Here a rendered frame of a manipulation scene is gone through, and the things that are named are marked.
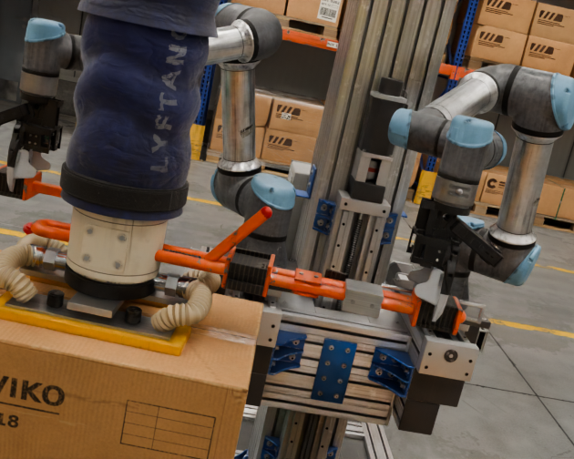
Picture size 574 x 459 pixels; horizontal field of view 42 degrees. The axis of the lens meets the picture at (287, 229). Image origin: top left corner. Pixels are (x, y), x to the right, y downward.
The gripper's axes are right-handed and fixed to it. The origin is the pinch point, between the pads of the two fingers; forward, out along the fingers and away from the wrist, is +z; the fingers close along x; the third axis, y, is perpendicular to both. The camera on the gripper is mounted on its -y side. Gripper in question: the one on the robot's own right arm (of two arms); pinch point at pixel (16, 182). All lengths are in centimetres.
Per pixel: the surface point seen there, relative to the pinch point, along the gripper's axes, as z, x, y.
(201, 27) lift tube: -42, -31, 39
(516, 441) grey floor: 120, 165, 189
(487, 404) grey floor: 121, 198, 182
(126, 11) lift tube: -42, -37, 28
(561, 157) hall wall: 53, 856, 400
